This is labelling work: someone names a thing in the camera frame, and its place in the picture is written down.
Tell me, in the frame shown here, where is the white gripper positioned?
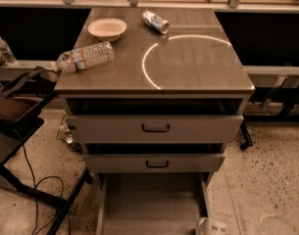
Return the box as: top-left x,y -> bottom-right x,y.
195,217 -> 227,235

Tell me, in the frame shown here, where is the grey drawer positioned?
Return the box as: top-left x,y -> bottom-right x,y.
67,116 -> 243,144
96,172 -> 211,235
83,154 -> 225,173

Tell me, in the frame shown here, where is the grey drawer cabinet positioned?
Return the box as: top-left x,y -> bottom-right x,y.
54,7 -> 256,181

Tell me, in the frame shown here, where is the clear plastic water bottle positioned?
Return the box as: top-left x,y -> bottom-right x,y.
54,41 -> 115,72

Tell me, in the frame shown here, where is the crushed silver blue can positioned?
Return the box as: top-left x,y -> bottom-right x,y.
141,11 -> 170,34

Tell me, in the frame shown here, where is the black side table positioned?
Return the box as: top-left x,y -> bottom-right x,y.
0,116 -> 91,235

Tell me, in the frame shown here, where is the white paper bowl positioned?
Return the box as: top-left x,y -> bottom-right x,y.
87,19 -> 126,42

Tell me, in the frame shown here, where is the small upright water bottle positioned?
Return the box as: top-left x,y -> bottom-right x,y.
0,36 -> 18,66

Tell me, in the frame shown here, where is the wire basket with bottle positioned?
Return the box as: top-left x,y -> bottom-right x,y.
56,116 -> 81,153

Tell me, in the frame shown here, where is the black cable on floor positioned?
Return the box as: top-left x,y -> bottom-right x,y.
15,130 -> 72,235

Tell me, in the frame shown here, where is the dark bag with straps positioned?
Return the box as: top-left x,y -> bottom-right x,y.
0,66 -> 60,132

